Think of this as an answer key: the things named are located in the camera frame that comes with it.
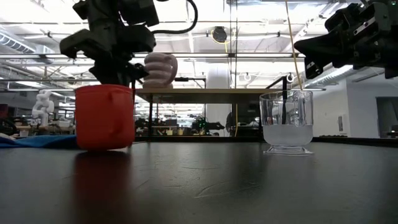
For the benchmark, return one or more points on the white wall box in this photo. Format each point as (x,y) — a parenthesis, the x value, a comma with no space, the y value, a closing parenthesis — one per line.
(341,124)

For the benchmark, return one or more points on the pink ribbed mug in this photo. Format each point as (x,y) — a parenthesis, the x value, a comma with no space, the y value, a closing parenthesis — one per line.
(161,71)

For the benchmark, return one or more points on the wooden shelf black frame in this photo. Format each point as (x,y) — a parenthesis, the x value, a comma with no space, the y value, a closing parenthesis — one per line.
(202,96)

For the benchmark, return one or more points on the red plastic mug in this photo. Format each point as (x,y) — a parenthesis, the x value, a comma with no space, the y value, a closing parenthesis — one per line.
(104,118)

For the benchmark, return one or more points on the black aluminium table frame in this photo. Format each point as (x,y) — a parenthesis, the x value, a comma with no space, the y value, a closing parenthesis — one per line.
(357,142)

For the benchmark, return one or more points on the black background robot arm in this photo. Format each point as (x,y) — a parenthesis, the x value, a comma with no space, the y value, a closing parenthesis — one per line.
(206,126)

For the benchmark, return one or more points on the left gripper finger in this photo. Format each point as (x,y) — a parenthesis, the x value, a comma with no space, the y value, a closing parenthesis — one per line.
(112,74)
(139,72)

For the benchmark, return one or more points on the clear glass mug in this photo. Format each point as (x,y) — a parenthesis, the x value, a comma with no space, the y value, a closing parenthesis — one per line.
(287,133)

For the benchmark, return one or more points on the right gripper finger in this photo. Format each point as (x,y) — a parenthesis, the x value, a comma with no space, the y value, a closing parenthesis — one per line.
(320,48)

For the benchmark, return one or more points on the blue cloth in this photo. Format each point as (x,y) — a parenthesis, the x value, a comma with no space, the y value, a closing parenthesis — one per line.
(37,141)

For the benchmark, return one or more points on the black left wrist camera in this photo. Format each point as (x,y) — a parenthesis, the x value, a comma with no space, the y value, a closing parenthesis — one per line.
(138,12)

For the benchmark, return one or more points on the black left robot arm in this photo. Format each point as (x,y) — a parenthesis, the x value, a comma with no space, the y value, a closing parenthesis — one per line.
(99,14)

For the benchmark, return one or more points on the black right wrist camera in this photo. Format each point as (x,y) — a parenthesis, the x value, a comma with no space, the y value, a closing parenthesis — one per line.
(345,18)

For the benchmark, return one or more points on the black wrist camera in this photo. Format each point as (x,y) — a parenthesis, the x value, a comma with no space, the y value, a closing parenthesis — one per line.
(138,12)
(345,18)

